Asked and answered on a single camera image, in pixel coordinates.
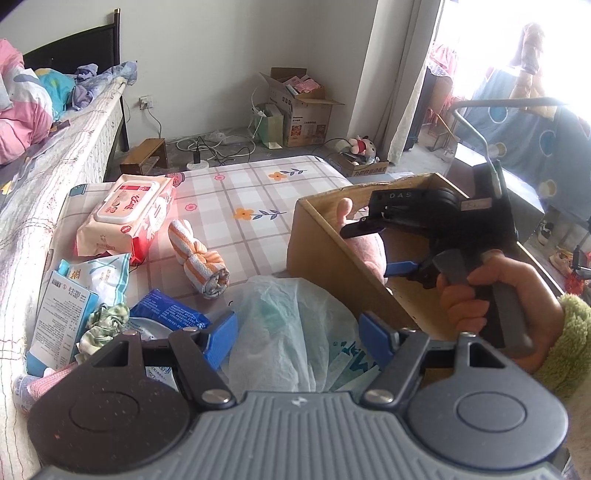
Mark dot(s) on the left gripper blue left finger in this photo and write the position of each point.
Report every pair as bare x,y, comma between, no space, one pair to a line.
198,355

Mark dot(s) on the small plush doll on floor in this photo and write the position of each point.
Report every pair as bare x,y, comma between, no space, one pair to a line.
362,146

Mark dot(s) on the orange striped rolled towel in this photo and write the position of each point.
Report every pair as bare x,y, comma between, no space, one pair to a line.
204,268

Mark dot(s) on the pink grey duvet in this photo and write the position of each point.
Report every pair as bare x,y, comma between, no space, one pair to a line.
26,107

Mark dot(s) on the green patterned scrunchie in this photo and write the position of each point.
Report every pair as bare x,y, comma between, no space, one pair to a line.
103,325

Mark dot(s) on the blue tissue package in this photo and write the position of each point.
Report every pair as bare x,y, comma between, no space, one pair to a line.
156,315

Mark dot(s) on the cotton swab bag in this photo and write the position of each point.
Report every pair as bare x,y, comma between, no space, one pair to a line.
106,276

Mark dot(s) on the white mattress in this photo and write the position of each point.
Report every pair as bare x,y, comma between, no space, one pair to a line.
75,154

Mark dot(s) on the pink wet wipes pack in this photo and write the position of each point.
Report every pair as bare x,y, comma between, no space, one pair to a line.
128,218

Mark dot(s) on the white blue paper box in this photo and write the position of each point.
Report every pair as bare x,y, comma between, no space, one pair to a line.
61,319

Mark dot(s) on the small white bottle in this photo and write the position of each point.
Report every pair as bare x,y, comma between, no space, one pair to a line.
25,392

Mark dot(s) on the person right hand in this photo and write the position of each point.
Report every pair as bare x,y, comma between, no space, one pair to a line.
544,314

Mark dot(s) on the wall power socket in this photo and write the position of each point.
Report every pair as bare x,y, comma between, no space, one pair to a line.
145,102

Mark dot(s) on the open cardboard box by wall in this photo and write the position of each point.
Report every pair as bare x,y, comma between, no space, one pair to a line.
304,104

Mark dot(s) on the green fuzzy sleeve forearm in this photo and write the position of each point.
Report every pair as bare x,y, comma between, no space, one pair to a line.
567,364

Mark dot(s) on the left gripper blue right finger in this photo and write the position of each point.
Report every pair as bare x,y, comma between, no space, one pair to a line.
399,354

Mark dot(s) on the green paper bag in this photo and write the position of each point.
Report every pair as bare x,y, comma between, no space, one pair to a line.
269,126

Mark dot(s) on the brown cardboard box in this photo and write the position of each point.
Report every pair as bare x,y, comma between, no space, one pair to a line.
422,254

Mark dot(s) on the pink round plush toy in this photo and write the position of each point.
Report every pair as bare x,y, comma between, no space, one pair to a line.
369,248

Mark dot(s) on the blue hanging blanket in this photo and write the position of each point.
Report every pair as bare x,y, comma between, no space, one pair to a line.
551,155

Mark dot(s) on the pink knitted cloth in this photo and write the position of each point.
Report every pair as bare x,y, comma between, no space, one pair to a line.
39,386

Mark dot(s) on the large white plastic bag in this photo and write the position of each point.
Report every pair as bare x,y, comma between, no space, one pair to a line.
294,336

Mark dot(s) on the small wooden stool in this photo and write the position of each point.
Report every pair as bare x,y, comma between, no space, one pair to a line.
151,153

